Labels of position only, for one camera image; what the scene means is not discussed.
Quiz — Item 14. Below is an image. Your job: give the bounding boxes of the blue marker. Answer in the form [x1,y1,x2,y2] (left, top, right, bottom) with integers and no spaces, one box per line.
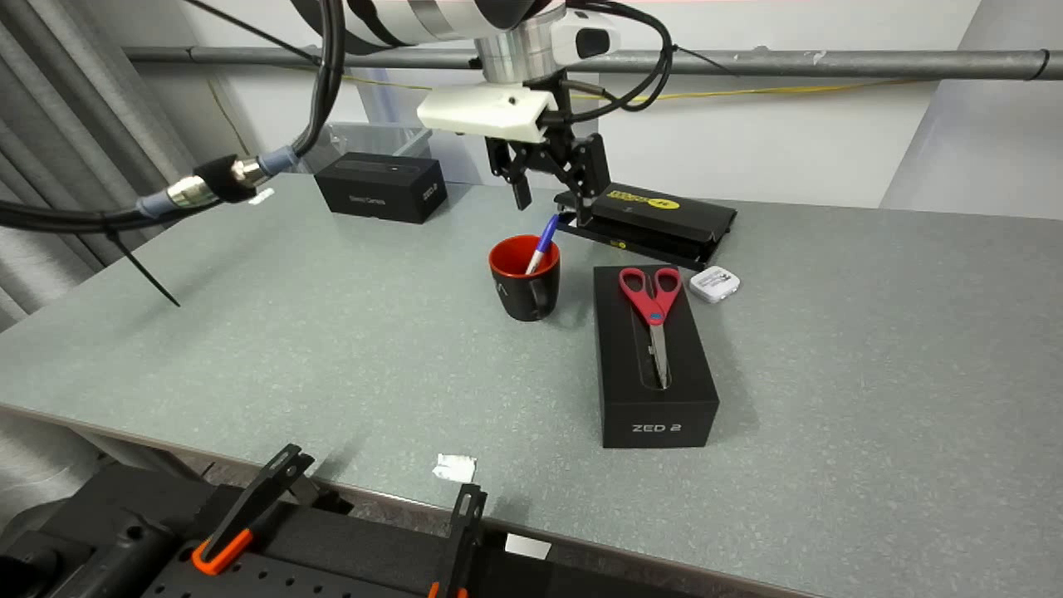
[520,214,564,279]

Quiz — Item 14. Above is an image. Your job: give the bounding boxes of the red handled scissors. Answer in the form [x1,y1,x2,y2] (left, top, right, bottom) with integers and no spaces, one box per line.
[614,262,687,396]

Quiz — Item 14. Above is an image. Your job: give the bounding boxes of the black cup red inside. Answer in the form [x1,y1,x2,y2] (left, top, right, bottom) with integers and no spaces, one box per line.
[486,230,564,326]

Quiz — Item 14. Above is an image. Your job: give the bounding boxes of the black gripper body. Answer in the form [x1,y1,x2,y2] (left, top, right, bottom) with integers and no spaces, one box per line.
[486,130,614,214]

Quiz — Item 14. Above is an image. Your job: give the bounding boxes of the small white square item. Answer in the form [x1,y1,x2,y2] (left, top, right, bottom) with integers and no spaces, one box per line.
[687,262,743,307]

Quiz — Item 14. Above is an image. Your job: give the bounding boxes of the black orange clamp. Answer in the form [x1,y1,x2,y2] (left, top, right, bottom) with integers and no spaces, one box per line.
[426,482,490,598]
[185,441,318,582]

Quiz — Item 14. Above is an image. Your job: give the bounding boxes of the white label on base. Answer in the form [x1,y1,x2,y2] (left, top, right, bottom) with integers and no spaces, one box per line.
[501,531,555,565]

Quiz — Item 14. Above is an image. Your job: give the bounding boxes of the grey lined waste bin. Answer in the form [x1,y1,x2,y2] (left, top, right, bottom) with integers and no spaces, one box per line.
[318,119,438,163]

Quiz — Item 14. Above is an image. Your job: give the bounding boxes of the grey metal rail pipe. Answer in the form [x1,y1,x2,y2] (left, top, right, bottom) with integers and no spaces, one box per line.
[122,43,1063,82]

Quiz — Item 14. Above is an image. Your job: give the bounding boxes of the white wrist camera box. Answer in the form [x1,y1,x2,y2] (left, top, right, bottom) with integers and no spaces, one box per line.
[416,82,564,142]

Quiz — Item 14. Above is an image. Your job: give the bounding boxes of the white tape at table edge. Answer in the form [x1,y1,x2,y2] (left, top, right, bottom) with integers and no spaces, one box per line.
[427,449,483,488]

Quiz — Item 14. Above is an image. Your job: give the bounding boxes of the black zip tie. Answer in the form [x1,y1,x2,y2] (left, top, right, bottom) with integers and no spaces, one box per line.
[105,226,184,313]

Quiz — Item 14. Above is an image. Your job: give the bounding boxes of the black perforated mounting base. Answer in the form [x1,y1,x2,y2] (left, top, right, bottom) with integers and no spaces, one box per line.
[0,460,785,598]

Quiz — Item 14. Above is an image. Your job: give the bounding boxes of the thick black cable bundle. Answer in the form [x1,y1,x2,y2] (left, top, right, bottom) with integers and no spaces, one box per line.
[0,0,349,236]

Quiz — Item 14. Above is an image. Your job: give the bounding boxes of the black box without scissors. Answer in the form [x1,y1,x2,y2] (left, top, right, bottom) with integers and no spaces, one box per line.
[313,149,453,226]

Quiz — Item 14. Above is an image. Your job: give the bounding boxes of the flat black case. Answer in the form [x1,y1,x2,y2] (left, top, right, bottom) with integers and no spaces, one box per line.
[564,183,739,273]

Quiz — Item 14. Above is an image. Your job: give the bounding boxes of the black box under scissors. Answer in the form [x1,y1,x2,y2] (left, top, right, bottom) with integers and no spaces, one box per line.
[592,259,724,451]

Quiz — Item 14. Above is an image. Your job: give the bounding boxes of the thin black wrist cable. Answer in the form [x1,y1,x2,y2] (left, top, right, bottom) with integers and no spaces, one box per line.
[561,0,676,127]

